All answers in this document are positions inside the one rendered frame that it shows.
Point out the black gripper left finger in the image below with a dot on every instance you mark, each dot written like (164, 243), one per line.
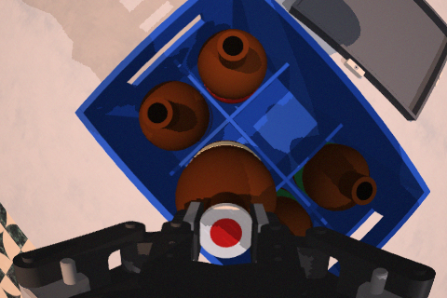
(80, 264)

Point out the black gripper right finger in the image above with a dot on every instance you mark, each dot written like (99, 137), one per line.
(366, 271)

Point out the blue plastic crate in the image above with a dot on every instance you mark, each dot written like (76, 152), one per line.
(290, 118)

